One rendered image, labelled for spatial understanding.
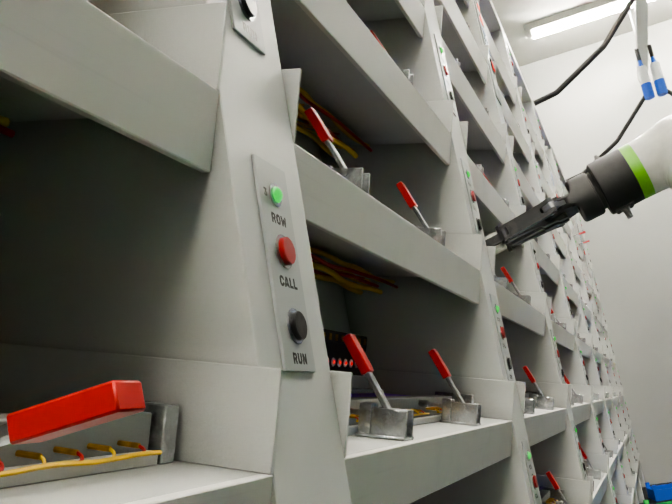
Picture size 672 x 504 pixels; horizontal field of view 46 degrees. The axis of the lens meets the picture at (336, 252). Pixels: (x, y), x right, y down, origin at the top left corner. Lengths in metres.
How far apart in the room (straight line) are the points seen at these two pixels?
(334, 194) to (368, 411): 0.17
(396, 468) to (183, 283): 0.23
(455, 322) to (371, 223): 0.45
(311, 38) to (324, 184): 0.29
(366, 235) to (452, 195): 0.48
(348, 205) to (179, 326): 0.23
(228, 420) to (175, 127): 0.15
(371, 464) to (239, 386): 0.16
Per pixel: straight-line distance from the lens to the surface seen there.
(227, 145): 0.42
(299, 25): 0.79
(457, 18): 1.64
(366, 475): 0.52
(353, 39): 0.77
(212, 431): 0.40
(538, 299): 1.77
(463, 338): 1.07
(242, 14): 0.50
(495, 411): 1.06
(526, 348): 1.77
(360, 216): 0.62
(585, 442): 2.46
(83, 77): 0.34
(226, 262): 0.40
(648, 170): 1.30
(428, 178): 1.12
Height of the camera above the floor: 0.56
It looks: 13 degrees up
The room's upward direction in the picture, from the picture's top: 10 degrees counter-clockwise
